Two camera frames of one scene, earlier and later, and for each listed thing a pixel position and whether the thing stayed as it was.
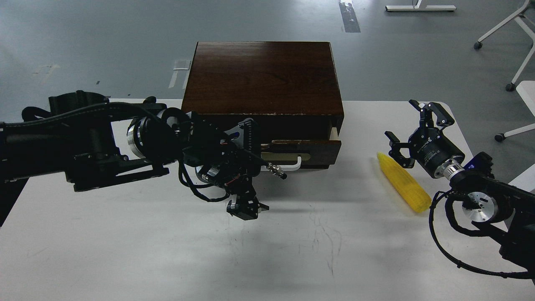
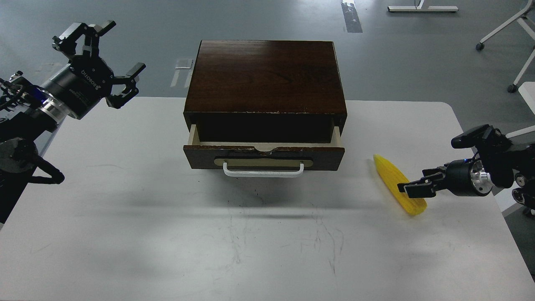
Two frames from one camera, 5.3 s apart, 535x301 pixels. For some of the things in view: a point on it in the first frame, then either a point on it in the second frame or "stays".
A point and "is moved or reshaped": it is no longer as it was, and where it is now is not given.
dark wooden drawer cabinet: [290, 88] stays
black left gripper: [237, 161] to [87, 80]
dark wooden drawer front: [322, 153] is moved or reshaped
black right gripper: [431, 149] to [464, 177]
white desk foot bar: [403, 8] stays
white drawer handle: [285, 168] is moved or reshaped
